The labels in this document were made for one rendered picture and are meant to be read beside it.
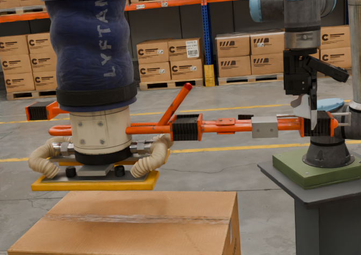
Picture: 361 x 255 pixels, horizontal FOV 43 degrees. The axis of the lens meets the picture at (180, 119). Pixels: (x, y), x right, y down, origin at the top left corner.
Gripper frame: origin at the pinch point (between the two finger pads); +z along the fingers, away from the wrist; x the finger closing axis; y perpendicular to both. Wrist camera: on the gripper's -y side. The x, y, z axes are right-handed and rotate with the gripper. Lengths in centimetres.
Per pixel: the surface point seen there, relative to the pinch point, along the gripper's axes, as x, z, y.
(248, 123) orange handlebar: -0.3, -0.4, 17.3
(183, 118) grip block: -2.0, -2.2, 35.6
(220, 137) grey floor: -379, 121, 60
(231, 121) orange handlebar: 1.8, -1.6, 21.7
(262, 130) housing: 3.7, 0.7, 13.4
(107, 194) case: -16, 27, 67
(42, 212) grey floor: -194, 122, 194
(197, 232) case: 10.9, 27.2, 32.5
